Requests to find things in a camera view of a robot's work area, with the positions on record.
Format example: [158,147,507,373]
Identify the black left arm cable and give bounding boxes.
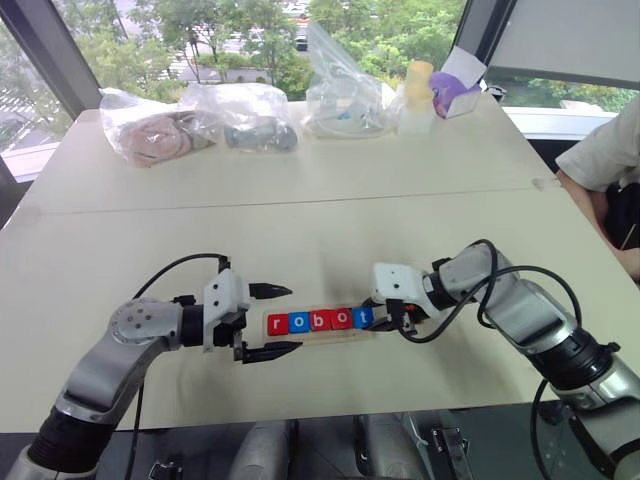
[123,252,236,480]

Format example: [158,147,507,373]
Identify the wooden letter tray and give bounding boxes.
[261,301,382,349]

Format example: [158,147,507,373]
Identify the dark window pillar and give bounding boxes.
[0,0,101,119]

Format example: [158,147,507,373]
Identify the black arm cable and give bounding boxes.
[123,252,236,480]
[391,238,584,476]

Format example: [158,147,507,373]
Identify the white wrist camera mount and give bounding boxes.
[371,262,432,307]
[201,269,252,354]

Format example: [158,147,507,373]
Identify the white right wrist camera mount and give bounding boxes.
[371,262,432,307]

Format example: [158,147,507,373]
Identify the plastic bag with pink cloth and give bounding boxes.
[98,87,219,170]

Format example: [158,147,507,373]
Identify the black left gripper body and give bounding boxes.
[212,309,250,363]

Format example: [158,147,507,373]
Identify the grey rounded robot leg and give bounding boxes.
[356,413,427,480]
[232,422,297,480]

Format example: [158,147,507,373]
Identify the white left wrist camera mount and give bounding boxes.
[201,269,252,354]

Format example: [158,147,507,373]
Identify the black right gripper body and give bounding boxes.
[385,298,426,335]

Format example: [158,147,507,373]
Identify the plastic bag with grey items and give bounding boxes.
[179,81,300,154]

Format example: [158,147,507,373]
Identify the clear bag with white cable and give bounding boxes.
[302,20,396,140]

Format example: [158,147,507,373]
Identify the purple and white carton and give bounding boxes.
[428,47,489,120]

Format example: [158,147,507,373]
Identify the black strap buckle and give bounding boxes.
[429,424,472,480]

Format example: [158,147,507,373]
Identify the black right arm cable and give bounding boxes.
[391,238,584,476]

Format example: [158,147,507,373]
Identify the white shirt sleeve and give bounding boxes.
[555,94,640,194]

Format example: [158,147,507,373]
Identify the dark window frame post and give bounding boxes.
[454,0,519,66]

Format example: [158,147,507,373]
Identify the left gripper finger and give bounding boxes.
[242,340,305,366]
[248,281,295,302]

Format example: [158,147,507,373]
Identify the grey roller blind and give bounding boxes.
[487,0,640,91]

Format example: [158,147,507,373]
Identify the yellow and white bottle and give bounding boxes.
[397,59,435,135]

